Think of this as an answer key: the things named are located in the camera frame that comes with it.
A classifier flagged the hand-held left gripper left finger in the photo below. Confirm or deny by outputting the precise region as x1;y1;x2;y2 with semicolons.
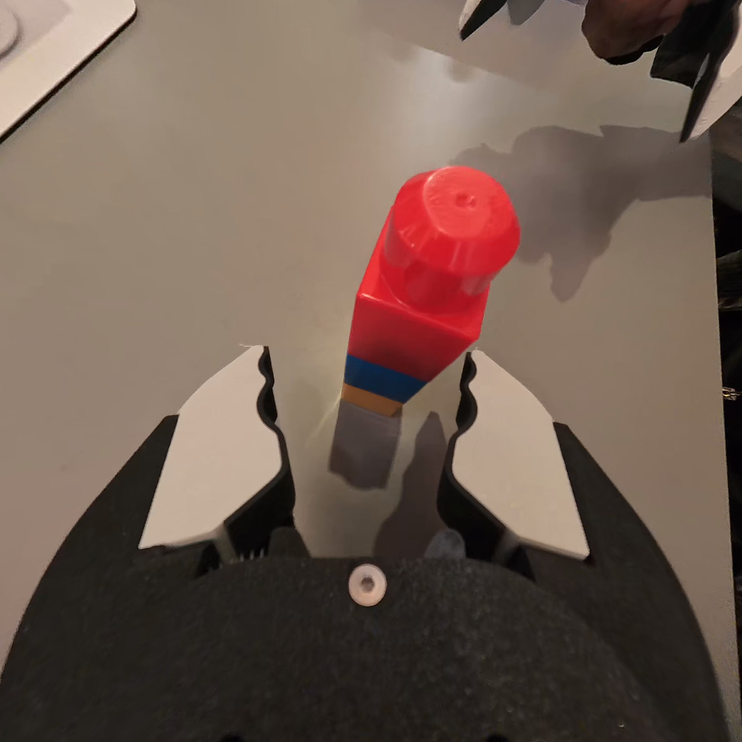
139;345;298;562

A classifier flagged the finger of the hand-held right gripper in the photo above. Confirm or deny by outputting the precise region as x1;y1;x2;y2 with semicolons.
459;0;543;41
679;35;742;144

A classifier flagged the white document holder stand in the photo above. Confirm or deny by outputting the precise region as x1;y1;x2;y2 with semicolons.
0;0;138;143

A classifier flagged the person's right hand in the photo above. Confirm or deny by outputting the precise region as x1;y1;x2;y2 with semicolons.
581;0;691;65

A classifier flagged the orange mega block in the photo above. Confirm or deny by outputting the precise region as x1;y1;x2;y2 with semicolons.
341;383;403;418

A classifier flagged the blue mega block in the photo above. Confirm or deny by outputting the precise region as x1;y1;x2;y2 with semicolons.
343;354;427;402

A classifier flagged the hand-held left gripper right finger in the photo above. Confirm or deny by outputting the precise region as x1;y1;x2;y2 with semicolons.
436;348;591;563

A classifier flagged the red mega block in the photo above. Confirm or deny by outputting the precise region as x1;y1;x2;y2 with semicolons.
347;166;521;383

